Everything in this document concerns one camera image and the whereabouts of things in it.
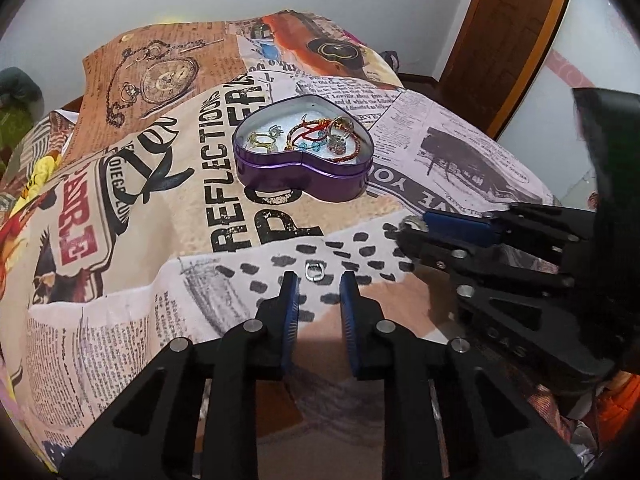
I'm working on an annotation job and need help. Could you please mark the wooden door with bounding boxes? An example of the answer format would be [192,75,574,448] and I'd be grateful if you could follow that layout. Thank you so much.
[437,0,579,139]

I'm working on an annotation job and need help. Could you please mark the dark teal bag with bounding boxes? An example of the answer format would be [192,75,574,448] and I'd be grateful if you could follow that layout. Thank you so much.
[0,66,43,107]

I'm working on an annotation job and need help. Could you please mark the orange cloth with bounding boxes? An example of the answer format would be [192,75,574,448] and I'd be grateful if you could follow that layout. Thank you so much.
[594,375,640,442]

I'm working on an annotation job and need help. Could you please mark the red cord blue bead bracelet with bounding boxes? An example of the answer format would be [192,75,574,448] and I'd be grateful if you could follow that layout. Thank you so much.
[285,119,333,154]

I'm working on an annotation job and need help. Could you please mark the newspaper printed blanket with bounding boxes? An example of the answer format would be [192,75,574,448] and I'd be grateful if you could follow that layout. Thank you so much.
[0,9,566,480]

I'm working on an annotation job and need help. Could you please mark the pink wall border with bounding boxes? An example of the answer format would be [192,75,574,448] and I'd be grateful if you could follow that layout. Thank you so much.
[549,52,597,92]

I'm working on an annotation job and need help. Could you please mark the chunky gem ring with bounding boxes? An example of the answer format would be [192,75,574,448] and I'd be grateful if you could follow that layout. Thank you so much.
[327,117,354,156]

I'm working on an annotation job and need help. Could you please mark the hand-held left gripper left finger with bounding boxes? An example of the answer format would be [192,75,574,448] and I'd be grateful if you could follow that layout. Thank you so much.
[59,271,301,480]

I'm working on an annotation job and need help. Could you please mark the cartoon printed bedsheet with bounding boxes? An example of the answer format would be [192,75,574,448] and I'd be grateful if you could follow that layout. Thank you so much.
[0,110,81,241]

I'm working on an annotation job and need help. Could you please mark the braided red gold bracelet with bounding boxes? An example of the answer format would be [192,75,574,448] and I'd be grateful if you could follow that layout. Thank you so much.
[320,117,364,163]

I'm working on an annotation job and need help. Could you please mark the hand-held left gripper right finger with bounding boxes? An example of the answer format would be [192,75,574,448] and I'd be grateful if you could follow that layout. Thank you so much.
[339,270,584,480]

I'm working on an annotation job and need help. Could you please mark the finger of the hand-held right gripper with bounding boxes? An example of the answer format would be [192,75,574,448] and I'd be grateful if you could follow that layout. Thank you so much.
[397,227,622,379]
[421,203,597,267]

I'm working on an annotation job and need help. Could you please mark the gold ring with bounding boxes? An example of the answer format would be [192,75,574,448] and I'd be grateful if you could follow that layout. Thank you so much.
[248,132,279,154]

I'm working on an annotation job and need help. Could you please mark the purple heart-shaped tin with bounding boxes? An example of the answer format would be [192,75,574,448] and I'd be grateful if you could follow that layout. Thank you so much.
[232,94,375,204]

